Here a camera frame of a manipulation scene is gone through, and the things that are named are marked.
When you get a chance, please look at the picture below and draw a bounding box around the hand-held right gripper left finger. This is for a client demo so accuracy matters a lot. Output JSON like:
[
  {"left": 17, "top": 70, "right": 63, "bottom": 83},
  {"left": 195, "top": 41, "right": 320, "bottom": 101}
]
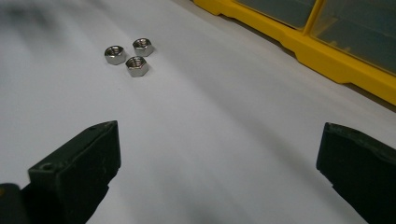
[{"left": 20, "top": 120, "right": 121, "bottom": 224}]

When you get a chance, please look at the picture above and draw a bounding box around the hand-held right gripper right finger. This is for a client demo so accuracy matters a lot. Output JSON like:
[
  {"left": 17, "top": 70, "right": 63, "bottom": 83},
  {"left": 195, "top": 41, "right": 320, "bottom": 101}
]
[{"left": 316, "top": 122, "right": 396, "bottom": 224}]

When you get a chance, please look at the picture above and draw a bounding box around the yellow and black organizer box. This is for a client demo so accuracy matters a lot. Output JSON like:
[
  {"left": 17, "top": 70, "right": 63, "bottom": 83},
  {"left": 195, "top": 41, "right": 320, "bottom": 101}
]
[{"left": 192, "top": 0, "right": 396, "bottom": 106}]

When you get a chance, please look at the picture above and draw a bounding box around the silver hex nut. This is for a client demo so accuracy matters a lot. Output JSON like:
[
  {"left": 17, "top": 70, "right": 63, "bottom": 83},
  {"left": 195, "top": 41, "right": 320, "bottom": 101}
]
[
  {"left": 132, "top": 37, "right": 155, "bottom": 58},
  {"left": 104, "top": 45, "right": 128, "bottom": 66},
  {"left": 125, "top": 55, "right": 149, "bottom": 78}
]

